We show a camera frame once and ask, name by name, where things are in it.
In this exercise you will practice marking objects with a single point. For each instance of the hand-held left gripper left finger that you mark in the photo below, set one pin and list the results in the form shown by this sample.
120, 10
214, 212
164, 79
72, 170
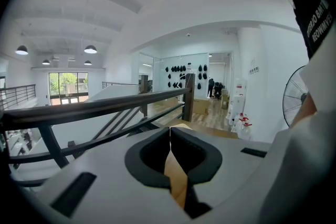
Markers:
110, 191

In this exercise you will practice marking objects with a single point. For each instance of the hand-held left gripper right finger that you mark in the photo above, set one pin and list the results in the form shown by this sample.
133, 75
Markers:
231, 160

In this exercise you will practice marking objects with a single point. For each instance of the person's left forearm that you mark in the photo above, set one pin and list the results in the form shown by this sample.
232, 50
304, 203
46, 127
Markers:
305, 110

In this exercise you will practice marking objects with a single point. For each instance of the clear red-capped water bottle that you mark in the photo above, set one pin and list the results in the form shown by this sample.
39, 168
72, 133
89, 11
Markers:
242, 125
237, 120
246, 132

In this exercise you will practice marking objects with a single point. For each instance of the narrow cardboard box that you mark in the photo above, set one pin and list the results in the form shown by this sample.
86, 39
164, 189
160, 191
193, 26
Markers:
225, 99

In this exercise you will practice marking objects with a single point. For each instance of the large cardboard box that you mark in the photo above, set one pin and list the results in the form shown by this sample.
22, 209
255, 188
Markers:
200, 106

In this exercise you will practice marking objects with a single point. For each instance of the white water dispenser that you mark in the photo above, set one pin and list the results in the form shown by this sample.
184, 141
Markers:
238, 97

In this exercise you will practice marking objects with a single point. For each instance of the dark metal stair railing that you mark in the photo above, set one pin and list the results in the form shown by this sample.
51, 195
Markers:
86, 108

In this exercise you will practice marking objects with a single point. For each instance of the black standing fan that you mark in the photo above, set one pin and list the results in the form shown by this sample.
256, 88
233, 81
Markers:
294, 97

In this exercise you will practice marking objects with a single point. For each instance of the large framed window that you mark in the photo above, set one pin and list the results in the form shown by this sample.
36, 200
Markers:
68, 86

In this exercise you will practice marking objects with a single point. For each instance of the person's white shirt sleeve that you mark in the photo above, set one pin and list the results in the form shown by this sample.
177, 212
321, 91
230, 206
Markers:
321, 81

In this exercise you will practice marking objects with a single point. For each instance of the black dome pendant lamp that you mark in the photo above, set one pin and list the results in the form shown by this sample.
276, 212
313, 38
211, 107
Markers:
90, 49
46, 62
87, 63
21, 50

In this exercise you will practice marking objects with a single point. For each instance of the dark balcony railing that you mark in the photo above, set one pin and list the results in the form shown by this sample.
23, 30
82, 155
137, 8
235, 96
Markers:
18, 94

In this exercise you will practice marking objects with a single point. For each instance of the person's black printed shirt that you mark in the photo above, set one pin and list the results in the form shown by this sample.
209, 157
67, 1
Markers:
312, 8

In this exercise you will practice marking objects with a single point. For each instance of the wall switch panel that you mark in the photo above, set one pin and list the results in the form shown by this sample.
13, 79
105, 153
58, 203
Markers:
253, 70

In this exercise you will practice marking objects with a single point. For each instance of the group of black wall-hung caps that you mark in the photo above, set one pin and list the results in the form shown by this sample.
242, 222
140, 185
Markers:
181, 69

